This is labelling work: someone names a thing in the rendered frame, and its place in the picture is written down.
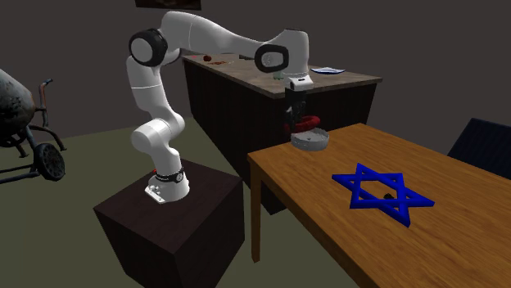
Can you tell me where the dark kitchen island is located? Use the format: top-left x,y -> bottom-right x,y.
181,53 -> 383,216

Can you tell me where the wooden table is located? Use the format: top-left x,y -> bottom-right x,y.
246,122 -> 511,288

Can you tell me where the blue star-shaped frame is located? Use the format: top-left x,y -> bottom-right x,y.
331,162 -> 436,228

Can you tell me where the red curved ring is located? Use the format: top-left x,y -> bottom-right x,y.
283,115 -> 322,135

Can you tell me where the rusty cement mixer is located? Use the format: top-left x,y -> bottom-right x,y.
0,68 -> 67,185

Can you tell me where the dark blue chair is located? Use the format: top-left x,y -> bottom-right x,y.
446,117 -> 511,180

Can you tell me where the grey round dish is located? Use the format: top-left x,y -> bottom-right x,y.
290,127 -> 330,152

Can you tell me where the dark robot stand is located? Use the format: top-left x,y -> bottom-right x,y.
93,159 -> 246,288

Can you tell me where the white blue plate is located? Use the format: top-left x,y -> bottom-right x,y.
310,66 -> 346,75

